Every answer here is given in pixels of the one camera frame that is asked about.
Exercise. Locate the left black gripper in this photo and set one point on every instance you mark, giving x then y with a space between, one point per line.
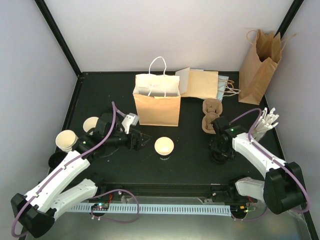
138 145

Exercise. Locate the white stirrer bundle in cup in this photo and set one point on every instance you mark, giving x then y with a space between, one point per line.
267 121

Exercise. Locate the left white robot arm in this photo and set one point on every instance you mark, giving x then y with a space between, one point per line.
36 211

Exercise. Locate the light blue flat paper bag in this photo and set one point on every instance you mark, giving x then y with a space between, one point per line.
208 84

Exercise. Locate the light blue cable duct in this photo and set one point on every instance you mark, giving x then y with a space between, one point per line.
156 209

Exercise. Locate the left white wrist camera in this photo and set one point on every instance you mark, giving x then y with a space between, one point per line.
129 120

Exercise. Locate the tan flat paper bag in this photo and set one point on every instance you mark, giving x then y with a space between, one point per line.
186 83

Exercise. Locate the orange paper bag white handles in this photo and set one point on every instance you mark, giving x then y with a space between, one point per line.
157 98

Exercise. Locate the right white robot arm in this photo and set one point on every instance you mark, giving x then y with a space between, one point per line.
282 187

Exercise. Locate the right black frame post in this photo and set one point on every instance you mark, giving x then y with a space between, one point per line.
289 16

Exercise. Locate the white paper cup stack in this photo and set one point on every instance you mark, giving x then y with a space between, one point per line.
90 123
65 140

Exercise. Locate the left black frame post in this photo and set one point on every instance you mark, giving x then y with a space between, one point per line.
47 15

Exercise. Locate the standing brown paper bag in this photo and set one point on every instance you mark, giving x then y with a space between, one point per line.
259 66

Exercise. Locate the black frame post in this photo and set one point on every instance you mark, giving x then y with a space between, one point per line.
47 15
289 16

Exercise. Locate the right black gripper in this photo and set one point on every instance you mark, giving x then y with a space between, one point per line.
213 144

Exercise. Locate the black cup near left arm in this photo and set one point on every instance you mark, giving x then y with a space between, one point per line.
55 160

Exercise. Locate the right black lid stack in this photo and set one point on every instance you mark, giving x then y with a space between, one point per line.
218 159

